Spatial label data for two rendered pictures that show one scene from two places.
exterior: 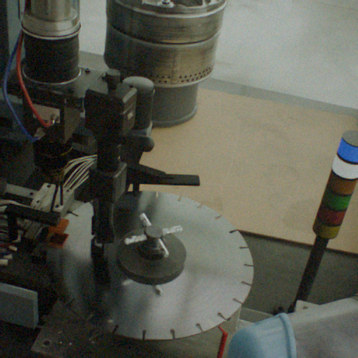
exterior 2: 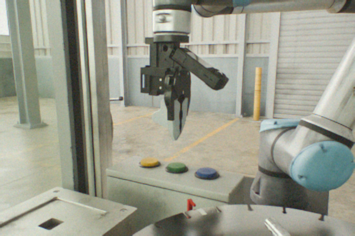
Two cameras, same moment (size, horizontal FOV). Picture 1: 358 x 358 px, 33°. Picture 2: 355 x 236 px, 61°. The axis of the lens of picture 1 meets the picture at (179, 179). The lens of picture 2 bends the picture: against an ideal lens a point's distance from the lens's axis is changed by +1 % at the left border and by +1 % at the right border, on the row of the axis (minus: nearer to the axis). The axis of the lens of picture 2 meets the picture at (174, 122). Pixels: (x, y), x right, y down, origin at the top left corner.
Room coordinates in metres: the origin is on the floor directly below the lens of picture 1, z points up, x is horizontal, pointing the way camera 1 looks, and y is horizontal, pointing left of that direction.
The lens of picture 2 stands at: (0.91, 0.01, 1.13)
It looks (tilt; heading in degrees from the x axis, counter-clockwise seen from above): 12 degrees down; 200
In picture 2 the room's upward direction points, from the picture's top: straight up
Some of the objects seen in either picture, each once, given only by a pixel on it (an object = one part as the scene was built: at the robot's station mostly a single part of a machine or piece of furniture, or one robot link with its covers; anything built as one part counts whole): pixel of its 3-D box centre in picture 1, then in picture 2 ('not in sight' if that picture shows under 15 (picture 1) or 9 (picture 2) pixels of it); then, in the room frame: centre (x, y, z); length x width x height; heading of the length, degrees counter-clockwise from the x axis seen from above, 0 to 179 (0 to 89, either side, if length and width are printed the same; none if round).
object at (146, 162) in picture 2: not in sight; (149, 164); (0.32, -0.27, 0.90); 0.04 x 0.04 x 0.02
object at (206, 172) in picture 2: not in sight; (206, 175); (0.34, -0.13, 0.90); 0.04 x 0.04 x 0.02
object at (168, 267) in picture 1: (152, 249); not in sight; (0.71, 0.03, 0.96); 0.11 x 0.11 x 0.03
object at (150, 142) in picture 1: (128, 133); not in sight; (0.66, 0.07, 1.21); 0.08 x 0.06 x 0.03; 82
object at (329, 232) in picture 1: (327, 224); not in sight; (0.81, -0.26, 0.98); 0.05 x 0.04 x 0.03; 172
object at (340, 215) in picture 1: (332, 209); not in sight; (0.81, -0.26, 1.02); 0.05 x 0.04 x 0.03; 172
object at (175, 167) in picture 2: not in sight; (176, 169); (0.33, -0.20, 0.90); 0.04 x 0.04 x 0.02
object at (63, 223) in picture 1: (36, 228); not in sight; (0.73, 0.22, 0.95); 0.10 x 0.03 x 0.07; 82
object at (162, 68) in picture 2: not in sight; (167, 66); (0.34, -0.22, 1.12); 0.09 x 0.08 x 0.12; 82
